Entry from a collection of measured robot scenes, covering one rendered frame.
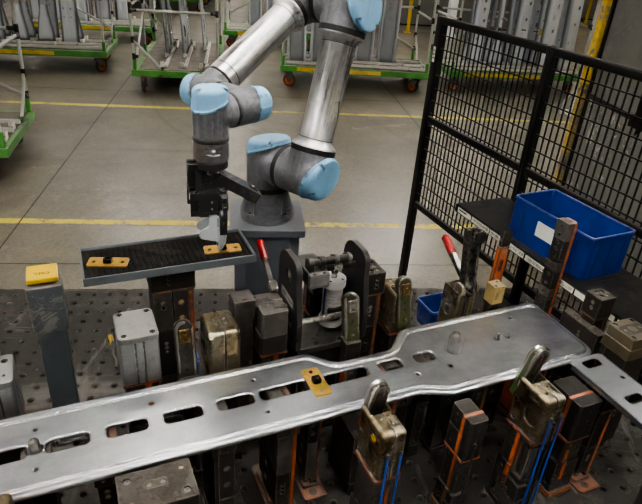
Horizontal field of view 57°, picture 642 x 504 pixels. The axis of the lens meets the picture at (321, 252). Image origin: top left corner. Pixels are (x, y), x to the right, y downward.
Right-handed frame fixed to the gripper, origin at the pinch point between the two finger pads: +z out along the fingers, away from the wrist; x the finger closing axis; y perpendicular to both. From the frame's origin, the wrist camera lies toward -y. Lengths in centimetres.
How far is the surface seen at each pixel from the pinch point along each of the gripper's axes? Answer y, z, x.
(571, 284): -92, 15, 12
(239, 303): -1.6, 8.4, 13.0
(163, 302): 14.0, 12.3, 3.6
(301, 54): -198, 79, -633
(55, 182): 76, 118, -333
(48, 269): 36.7, 1.9, 2.2
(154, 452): 18.6, 17.9, 41.9
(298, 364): -12.3, 17.9, 24.6
